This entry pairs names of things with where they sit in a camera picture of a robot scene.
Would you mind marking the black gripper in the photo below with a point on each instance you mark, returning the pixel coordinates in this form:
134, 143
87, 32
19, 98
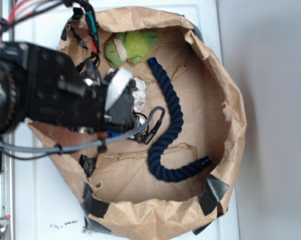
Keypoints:
94, 104

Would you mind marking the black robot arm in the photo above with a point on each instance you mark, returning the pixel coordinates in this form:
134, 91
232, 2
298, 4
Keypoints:
44, 85

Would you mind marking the green plush toy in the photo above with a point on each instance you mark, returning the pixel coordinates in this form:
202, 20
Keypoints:
130, 46

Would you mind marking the brown paper bag bin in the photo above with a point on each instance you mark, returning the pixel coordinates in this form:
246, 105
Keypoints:
122, 198

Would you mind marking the aluminium rail frame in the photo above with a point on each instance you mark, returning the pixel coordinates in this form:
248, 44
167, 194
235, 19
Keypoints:
6, 229

